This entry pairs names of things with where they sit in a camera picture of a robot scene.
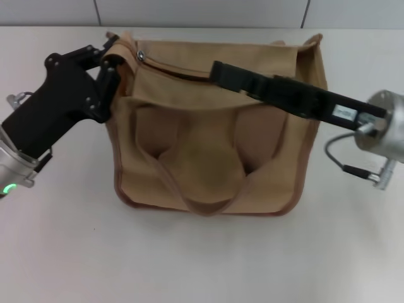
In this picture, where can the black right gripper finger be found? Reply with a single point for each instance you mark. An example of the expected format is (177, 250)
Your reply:
(236, 77)

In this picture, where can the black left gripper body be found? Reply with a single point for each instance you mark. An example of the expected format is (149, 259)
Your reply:
(57, 107)

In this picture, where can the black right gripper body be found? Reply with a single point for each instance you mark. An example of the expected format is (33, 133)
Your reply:
(303, 101)

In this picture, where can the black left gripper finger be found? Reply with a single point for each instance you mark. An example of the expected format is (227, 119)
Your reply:
(109, 83)
(91, 57)

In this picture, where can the silver metal zipper pull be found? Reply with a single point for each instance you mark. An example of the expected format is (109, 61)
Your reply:
(140, 55)

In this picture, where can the khaki canvas food bag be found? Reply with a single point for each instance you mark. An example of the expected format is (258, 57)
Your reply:
(205, 151)

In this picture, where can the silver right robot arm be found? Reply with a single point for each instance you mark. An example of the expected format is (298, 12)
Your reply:
(385, 135)

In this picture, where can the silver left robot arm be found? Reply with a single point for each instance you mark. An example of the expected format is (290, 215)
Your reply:
(12, 170)

